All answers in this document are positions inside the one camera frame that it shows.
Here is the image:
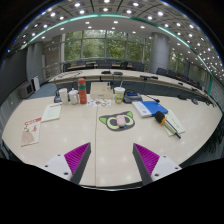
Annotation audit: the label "red drink bottle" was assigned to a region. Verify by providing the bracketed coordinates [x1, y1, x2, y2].
[77, 77, 88, 105]

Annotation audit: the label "dark conference microphone unit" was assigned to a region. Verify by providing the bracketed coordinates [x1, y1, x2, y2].
[53, 79, 63, 104]
[123, 91, 161, 104]

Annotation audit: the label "colourful sticker sheet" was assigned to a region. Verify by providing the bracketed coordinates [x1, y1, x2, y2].
[86, 98, 113, 108]

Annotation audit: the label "white paper sheet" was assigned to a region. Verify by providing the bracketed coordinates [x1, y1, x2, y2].
[163, 109, 187, 137]

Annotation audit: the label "blue and white book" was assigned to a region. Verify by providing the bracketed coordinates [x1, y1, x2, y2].
[131, 100, 169, 119]

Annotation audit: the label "ceiling lights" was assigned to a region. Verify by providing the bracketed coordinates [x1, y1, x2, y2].
[6, 0, 223, 73]

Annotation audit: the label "pink computer mouse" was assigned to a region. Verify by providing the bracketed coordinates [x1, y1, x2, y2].
[115, 114, 127, 128]

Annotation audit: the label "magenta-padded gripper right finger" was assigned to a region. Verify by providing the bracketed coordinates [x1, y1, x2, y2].
[131, 143, 184, 186]

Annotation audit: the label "red and white leaflet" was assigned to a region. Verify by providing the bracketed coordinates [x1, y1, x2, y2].
[20, 116, 43, 148]

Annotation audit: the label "cream booklet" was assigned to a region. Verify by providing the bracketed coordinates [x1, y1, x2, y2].
[40, 102, 63, 123]

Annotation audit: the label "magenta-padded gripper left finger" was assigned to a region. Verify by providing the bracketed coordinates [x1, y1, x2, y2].
[42, 142, 92, 185]

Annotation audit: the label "green printed cup with straw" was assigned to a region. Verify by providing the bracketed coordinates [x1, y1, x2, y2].
[113, 79, 126, 105]

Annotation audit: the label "black handheld microphone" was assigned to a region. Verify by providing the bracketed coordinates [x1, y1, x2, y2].
[153, 110, 182, 140]

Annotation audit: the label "cat-shaped black green mouse pad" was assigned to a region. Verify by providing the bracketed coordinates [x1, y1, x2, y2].
[98, 110, 136, 132]

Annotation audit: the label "dark office chairs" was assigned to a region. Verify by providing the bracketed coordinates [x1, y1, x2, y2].
[63, 59, 209, 98]

